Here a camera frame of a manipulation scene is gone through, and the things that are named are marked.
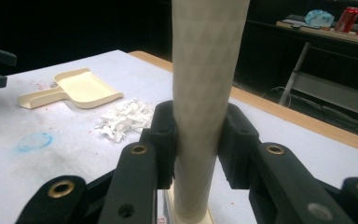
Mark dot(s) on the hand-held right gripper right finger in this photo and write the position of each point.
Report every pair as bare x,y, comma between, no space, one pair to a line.
279,183

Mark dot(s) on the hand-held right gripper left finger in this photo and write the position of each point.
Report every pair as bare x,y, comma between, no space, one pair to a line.
136,186

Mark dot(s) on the pile of white paper scraps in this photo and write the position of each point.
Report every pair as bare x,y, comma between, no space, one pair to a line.
126,119

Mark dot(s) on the cream dustpan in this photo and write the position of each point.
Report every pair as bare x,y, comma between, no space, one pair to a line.
80,87

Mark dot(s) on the white metal stand leg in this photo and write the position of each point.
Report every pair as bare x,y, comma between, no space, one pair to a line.
293,76

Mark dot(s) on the wooden shelf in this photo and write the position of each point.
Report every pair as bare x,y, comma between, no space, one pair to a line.
348,37

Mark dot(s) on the dark flat device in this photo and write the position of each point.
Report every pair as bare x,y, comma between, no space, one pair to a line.
293,20

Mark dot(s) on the light blue plastic bag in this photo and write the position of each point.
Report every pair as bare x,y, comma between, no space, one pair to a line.
318,18

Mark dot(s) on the red can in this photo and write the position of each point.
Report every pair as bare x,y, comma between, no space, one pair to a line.
347,19

